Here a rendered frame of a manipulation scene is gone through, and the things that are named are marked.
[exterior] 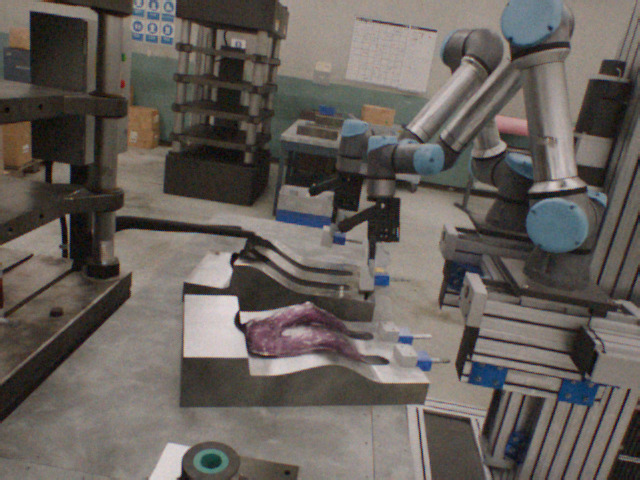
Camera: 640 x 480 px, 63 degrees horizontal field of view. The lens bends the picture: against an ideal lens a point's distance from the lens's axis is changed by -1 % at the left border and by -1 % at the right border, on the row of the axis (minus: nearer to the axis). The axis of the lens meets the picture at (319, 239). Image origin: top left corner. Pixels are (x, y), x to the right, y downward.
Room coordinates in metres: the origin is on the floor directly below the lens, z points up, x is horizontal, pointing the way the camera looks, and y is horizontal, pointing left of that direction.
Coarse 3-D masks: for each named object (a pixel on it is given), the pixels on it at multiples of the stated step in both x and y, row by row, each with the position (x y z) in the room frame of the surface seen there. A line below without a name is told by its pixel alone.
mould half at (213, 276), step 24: (216, 264) 1.40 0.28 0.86; (240, 264) 1.24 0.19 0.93; (264, 264) 1.28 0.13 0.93; (288, 264) 1.38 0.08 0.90; (312, 264) 1.46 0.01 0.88; (336, 264) 1.48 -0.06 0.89; (192, 288) 1.24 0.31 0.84; (216, 288) 1.24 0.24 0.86; (240, 288) 1.24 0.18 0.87; (264, 288) 1.24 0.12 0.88; (288, 288) 1.24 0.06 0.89; (312, 288) 1.28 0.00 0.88; (336, 312) 1.24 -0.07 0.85; (360, 312) 1.23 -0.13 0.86
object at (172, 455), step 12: (168, 444) 0.64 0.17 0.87; (168, 456) 0.61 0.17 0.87; (180, 456) 0.62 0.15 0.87; (240, 456) 0.64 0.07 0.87; (156, 468) 0.59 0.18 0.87; (168, 468) 0.59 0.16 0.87; (240, 468) 0.61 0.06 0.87; (252, 468) 0.62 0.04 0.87; (264, 468) 0.62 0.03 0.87; (276, 468) 0.62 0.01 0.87; (288, 468) 0.63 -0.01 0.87
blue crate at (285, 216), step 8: (280, 216) 4.50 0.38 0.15; (288, 216) 4.50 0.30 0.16; (296, 216) 4.49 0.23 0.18; (304, 216) 4.50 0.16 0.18; (312, 216) 4.49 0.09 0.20; (320, 216) 4.50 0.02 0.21; (296, 224) 4.50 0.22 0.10; (304, 224) 4.50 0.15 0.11; (312, 224) 4.50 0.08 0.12; (320, 224) 4.50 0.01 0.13; (328, 224) 4.51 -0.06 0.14
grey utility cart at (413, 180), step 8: (360, 120) 7.60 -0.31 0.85; (376, 128) 7.13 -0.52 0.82; (384, 128) 7.15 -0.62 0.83; (392, 128) 7.15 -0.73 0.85; (400, 128) 7.17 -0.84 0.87; (400, 176) 7.19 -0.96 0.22; (408, 176) 7.20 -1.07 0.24; (416, 176) 7.21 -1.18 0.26; (408, 184) 7.65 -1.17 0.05; (416, 184) 7.24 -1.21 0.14
